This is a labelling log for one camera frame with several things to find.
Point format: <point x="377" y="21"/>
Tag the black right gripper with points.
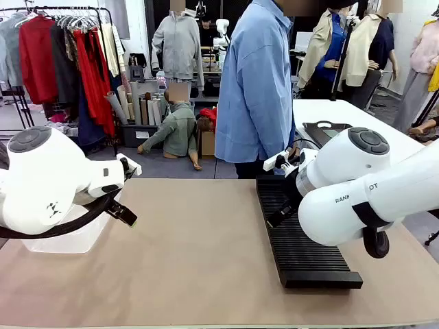
<point x="292" y="190"/>

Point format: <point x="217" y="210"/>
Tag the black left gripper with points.
<point x="116" y="207"/>

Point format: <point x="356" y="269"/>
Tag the black plastic tray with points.
<point x="313" y="134"/>

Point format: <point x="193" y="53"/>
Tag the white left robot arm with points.
<point x="41" y="178"/>

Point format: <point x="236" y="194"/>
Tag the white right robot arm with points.
<point x="343" y="212"/>

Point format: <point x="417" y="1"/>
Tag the black slotted PCB rack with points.
<point x="302" y="253"/>

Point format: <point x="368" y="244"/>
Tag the clear plastic storage box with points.
<point x="68" y="244"/>

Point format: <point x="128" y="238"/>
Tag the dark grey storage bin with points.
<point x="132" y="137"/>

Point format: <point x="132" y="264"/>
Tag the navy blue garment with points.
<point x="89" y="133"/>

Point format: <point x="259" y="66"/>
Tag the torso mannequin in green jacket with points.
<point x="178" y="130"/>

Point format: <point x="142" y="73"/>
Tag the brown cardboard box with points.
<point x="207" y="144"/>

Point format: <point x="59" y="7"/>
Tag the white cloth heap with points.
<point x="68" y="130"/>

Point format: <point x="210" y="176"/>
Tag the grey paper roll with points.
<point x="116" y="108"/>

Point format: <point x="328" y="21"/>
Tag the white table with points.
<point x="326" y="109"/>

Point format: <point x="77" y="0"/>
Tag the beige paper roll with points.
<point x="124" y="99"/>

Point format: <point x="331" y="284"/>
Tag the pink cloth heap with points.
<point x="58" y="118"/>

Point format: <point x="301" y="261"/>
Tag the red cloth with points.
<point x="209" y="114"/>

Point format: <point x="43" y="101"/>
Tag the person in blue shirt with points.
<point x="254" y="85"/>

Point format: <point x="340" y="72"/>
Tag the clear water bottle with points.
<point x="161" y="85"/>

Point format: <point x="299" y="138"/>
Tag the red dress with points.
<point x="91" y="85"/>

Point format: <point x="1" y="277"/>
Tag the black metal stand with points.
<point x="25" y="109"/>

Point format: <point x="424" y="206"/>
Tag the dark grey garment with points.
<point x="63" y="75"/>

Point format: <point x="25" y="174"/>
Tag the cream garment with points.
<point x="109" y="48"/>

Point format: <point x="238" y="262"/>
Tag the black tripod pole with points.
<point x="343" y="58"/>

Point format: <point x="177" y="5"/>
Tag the mannequin in beige jacket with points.
<point x="319" y="44"/>

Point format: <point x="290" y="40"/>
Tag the white monitor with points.
<point x="303" y="41"/>

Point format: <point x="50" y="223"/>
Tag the red sweater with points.
<point x="37" y="61"/>

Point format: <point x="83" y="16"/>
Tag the mannequin in grey hoodie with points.
<point x="178" y="44"/>

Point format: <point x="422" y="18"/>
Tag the mannequin in cream jacket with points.
<point x="360" y="51"/>

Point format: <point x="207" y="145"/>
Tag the person in black clothes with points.
<point x="207" y="34"/>

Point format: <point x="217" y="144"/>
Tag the small white background robot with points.
<point x="222" y="27"/>

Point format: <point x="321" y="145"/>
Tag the light grey garment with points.
<point x="10" y="51"/>

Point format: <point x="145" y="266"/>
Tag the black clothes rack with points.
<point x="85" y="8"/>

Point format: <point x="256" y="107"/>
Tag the mannequin in pink sweater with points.
<point x="423" y="51"/>

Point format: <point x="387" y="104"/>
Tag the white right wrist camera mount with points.
<point x="269" y="164"/>

